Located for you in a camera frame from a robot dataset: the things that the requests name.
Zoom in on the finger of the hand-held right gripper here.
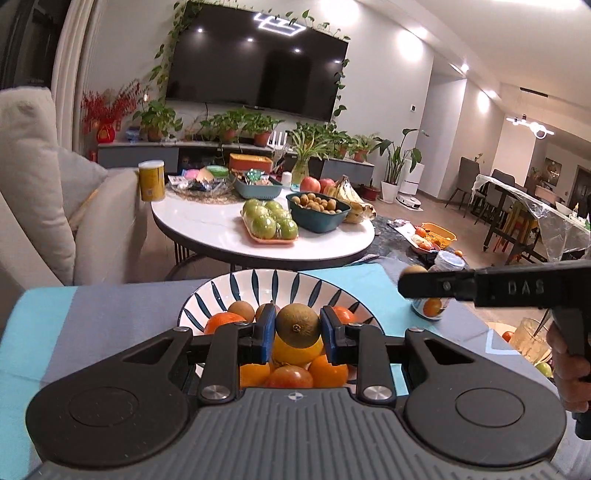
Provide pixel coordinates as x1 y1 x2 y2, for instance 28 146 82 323
398 270 477 304

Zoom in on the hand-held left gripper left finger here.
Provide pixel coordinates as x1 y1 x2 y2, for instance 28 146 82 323
121 302 278 407

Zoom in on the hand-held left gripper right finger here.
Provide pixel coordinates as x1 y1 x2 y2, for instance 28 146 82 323
320 305 485 408

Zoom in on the yellow orange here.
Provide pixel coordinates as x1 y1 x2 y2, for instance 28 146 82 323
271 337 325 367

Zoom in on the white bowl with blue stripes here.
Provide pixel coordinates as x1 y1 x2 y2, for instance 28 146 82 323
178 269 384 391

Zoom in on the person's right hand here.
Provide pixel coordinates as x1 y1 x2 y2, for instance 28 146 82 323
547 323 591 414

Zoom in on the clear plastic jar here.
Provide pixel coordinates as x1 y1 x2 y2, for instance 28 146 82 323
411 251 466 319

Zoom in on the yellow plastic basket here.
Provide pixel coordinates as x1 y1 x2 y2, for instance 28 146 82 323
421 222 458 245

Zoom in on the glass cup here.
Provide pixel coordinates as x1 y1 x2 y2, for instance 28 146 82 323
515 316 555 365

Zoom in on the dining table with plastic cover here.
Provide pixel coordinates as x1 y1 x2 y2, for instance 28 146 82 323
475 174 591 264

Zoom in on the tall plant in white pot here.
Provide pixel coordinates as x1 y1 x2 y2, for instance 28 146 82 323
374 129 428 204

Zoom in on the grey dining chair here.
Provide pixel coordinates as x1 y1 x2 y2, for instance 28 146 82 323
450 157 490 217
485 170 522 222

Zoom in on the white robot vacuum dock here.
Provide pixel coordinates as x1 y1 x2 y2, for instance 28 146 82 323
397 162 424 197

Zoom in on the wrapped pack of green apples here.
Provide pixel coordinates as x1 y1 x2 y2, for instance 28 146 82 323
241 198 300 244

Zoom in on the teal fruit bowl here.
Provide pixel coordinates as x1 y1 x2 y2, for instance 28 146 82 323
286 192 352 234

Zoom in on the white round coffee table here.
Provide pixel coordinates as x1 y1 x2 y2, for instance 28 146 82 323
151 185 376 278

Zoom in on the bunch of bananas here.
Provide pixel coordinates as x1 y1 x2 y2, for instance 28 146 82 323
333 175 377 224

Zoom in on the pile of longans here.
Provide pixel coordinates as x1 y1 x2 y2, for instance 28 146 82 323
292 194 347 214

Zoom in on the teal snack basket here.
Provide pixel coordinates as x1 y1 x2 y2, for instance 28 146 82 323
231 172 283 200

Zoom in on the potted green plant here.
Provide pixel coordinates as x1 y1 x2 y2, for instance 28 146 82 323
323 124 356 160
201 108 250 144
133 97 183 142
353 134 382 163
242 111 284 148

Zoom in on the glass snack platter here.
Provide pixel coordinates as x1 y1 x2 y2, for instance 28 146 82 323
168 174 237 199

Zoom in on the orange box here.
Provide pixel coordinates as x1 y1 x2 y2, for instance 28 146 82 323
229 154 273 174

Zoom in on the spider plant in glass vase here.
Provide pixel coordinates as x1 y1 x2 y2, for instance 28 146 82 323
287 127 324 185

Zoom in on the beige sofa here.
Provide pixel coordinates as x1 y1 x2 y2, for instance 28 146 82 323
0 88 153 287

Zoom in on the yellow can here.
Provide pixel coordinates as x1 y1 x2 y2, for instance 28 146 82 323
139 160 166 202

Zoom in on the trailing vine plant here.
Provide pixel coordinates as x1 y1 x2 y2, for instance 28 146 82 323
150 0 197 100
305 18 352 123

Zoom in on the grey throw pillow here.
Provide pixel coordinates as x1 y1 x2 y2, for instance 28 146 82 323
58 148 109 217

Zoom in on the red flower arrangement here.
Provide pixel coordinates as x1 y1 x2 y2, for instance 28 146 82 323
81 79 141 145

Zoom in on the beige sofa cushion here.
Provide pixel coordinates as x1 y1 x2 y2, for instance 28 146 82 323
0 88 77 282
0 189 61 287

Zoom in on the black television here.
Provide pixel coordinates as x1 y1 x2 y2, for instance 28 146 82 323
165 0 349 123

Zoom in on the light curtain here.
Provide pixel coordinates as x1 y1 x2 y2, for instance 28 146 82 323
51 0 107 153

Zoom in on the ring pendant lamp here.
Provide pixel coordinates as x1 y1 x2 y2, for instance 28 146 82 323
505 113 555 139

